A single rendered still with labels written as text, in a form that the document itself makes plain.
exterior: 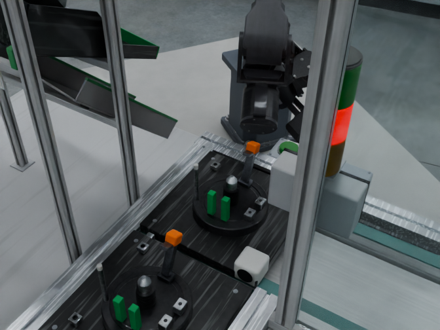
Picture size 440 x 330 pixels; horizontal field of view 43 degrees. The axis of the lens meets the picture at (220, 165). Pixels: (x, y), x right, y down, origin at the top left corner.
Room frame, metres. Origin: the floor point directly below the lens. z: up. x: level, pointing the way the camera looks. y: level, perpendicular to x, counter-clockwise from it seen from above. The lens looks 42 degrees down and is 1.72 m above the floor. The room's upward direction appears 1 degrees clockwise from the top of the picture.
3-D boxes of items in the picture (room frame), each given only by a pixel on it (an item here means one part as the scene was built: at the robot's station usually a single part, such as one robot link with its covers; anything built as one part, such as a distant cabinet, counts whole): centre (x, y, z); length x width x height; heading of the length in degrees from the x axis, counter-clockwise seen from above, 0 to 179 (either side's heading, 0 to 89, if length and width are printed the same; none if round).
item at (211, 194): (0.69, 0.01, 1.01); 0.01 x 0.01 x 0.05; 59
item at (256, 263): (0.59, -0.06, 0.97); 0.05 x 0.05 x 0.04; 59
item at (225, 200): (0.67, -0.01, 1.01); 0.01 x 0.01 x 0.05; 59
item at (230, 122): (1.09, -0.09, 0.96); 0.15 x 0.15 x 0.20; 24
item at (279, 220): (0.72, -0.02, 0.96); 0.24 x 0.24 x 0.02; 59
